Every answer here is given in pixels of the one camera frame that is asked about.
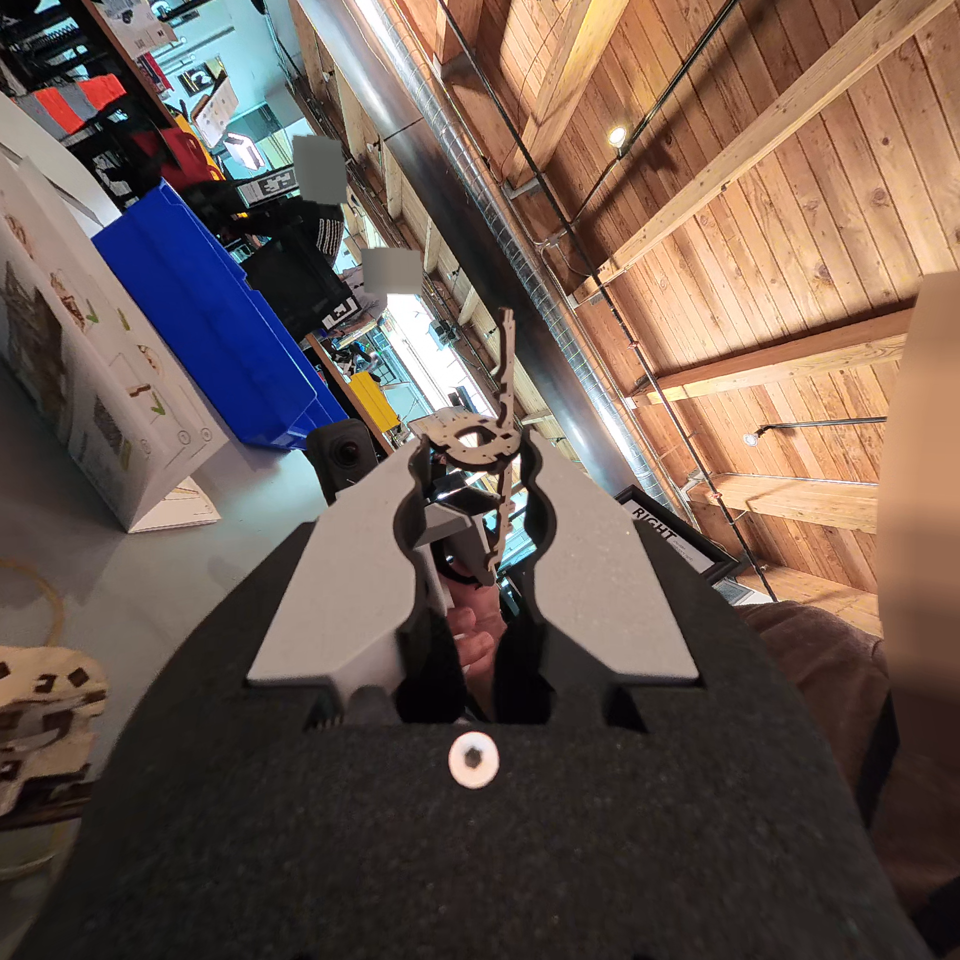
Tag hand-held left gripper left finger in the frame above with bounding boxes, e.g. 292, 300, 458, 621
246, 441, 451, 690

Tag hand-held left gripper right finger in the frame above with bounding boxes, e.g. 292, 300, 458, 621
519, 433, 702, 682

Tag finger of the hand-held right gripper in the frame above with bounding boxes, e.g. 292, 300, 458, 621
411, 497, 472, 550
444, 510, 502, 588

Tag round wooden ring part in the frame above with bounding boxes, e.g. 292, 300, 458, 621
408, 407, 522, 475

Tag long notched wooden strip part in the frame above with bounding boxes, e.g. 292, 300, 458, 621
468, 307, 526, 588

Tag person's right forearm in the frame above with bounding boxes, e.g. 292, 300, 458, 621
731, 600, 897, 834

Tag assembled wooden model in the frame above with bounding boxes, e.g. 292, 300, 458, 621
0, 643, 110, 830

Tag pale wooden parts sheet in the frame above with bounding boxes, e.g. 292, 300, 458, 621
191, 75, 241, 147

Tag person's right hand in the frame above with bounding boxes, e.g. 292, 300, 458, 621
448, 583, 505, 717

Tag yellow plastic bin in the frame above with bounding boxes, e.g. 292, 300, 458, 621
347, 369, 404, 434

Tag yellow rubber band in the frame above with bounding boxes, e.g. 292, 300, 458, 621
0, 558, 67, 650

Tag black box with tag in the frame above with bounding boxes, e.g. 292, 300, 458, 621
243, 225, 363, 340

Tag blue plastic bin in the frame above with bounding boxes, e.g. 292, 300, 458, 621
90, 178, 352, 453

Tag black ceiling conduit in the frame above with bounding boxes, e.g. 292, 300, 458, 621
437, 0, 779, 603

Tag white printed cardboard box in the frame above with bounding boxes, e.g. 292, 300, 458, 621
0, 90, 230, 535

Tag red and black bag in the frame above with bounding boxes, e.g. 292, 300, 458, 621
112, 126, 226, 198

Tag orange cloth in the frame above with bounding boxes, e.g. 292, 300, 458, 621
33, 73, 127, 138

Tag white paper sheet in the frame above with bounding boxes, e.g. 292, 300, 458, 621
96, 0, 180, 60

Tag black storage shelf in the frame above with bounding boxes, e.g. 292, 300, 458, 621
0, 0, 189, 198

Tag black round-lens camera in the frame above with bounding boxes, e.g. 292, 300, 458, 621
303, 418, 376, 505

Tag large silver spiral duct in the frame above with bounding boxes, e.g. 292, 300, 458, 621
296, 0, 680, 519

